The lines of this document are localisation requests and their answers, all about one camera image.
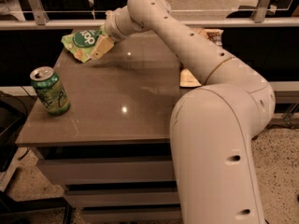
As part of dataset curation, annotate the green rice chip bag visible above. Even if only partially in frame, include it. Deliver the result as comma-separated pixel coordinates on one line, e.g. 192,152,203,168
61,28,105,63

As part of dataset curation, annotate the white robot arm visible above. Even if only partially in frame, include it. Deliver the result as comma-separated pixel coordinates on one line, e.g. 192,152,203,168
95,0,276,224

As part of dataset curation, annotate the green soda can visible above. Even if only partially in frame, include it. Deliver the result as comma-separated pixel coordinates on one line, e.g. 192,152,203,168
30,66,70,115

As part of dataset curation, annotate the brown Late July chip bag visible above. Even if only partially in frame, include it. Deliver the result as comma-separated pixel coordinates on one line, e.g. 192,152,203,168
179,28,223,89

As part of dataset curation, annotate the metal window railing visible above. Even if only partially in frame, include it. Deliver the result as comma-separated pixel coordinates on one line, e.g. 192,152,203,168
0,0,299,34

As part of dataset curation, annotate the grey drawer cabinet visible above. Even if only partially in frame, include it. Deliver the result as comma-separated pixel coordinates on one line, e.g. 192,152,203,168
17,32,186,224

